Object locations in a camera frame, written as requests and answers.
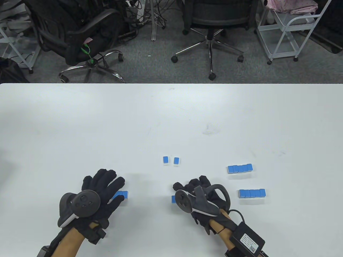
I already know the person's right hand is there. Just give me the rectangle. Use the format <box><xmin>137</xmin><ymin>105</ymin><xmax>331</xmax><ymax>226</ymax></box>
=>
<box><xmin>173</xmin><ymin>175</ymin><xmax>233</xmax><ymax>236</ymax></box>

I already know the person's left hand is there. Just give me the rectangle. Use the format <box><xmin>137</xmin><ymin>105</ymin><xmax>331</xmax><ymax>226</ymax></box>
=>
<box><xmin>72</xmin><ymin>169</ymin><xmax>126</xmax><ymax>234</ymax></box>

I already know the person's left forearm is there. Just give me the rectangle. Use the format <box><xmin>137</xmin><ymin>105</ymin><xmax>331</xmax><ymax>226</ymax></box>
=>
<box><xmin>50</xmin><ymin>222</ymin><xmax>91</xmax><ymax>257</ymax></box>

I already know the person's right forearm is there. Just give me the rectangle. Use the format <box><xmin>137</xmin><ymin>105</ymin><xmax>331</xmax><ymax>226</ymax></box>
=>
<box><xmin>209</xmin><ymin>210</ymin><xmax>243</xmax><ymax>257</ymax></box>

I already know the black and white left-hand controller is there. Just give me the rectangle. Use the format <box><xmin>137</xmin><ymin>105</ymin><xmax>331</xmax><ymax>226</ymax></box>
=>
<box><xmin>57</xmin><ymin>190</ymin><xmax>101</xmax><ymax>228</ymax></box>

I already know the black and white right-hand controller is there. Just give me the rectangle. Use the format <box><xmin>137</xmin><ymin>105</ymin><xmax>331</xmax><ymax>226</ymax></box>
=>
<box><xmin>174</xmin><ymin>184</ymin><xmax>231</xmax><ymax>217</ymax></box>

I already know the black wrist sensor module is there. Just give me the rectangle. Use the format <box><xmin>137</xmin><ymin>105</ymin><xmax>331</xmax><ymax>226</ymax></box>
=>
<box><xmin>85</xmin><ymin>220</ymin><xmax>107</xmax><ymax>245</ymax></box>

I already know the black office chair with clothing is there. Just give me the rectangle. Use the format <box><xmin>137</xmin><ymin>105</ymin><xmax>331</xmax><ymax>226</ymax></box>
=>
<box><xmin>23</xmin><ymin>0</ymin><xmax>127</xmax><ymax>84</ymax></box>

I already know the white metal rack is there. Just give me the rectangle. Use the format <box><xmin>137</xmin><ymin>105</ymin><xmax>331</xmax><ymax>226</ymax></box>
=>
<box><xmin>0</xmin><ymin>0</ymin><xmax>41</xmax><ymax>74</ymax></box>

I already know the black mesh office chair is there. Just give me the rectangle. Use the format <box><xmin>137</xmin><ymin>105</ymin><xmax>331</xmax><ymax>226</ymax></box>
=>
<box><xmin>171</xmin><ymin>0</ymin><xmax>252</xmax><ymax>81</ymax></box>

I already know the white wheeled cart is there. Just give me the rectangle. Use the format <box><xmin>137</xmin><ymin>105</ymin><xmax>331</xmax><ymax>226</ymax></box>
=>
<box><xmin>255</xmin><ymin>0</ymin><xmax>333</xmax><ymax>65</ymax></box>

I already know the pink cloth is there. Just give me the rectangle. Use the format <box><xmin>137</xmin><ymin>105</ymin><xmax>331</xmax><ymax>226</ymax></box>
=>
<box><xmin>267</xmin><ymin>0</ymin><xmax>319</xmax><ymax>16</ymax></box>

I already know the black panel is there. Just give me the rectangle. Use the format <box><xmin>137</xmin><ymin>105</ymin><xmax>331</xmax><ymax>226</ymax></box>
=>
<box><xmin>312</xmin><ymin>0</ymin><xmax>343</xmax><ymax>54</ymax></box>

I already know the black camera cable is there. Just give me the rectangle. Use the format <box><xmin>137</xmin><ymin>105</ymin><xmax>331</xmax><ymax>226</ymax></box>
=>
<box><xmin>228</xmin><ymin>209</ymin><xmax>245</xmax><ymax>223</ymax></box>

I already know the dark wrist camera mount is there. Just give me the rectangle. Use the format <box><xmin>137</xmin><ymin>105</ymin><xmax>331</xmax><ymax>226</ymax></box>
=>
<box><xmin>37</xmin><ymin>246</ymin><xmax>55</xmax><ymax>257</ymax></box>

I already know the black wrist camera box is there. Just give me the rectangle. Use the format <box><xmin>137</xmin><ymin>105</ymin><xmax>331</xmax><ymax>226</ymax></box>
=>
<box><xmin>232</xmin><ymin>221</ymin><xmax>266</xmax><ymax>255</ymax></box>

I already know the green cord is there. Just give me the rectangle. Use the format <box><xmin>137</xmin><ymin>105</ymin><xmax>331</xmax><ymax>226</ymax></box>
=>
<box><xmin>81</xmin><ymin>44</ymin><xmax>97</xmax><ymax>67</ymax></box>

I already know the white cable channel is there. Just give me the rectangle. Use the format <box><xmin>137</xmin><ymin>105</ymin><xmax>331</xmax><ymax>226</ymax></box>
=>
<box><xmin>150</xmin><ymin>0</ymin><xmax>158</xmax><ymax>41</ymax></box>

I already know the bundle of black cables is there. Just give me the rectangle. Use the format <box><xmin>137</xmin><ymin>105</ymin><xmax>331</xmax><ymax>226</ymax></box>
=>
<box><xmin>118</xmin><ymin>0</ymin><xmax>188</xmax><ymax>38</ymax></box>

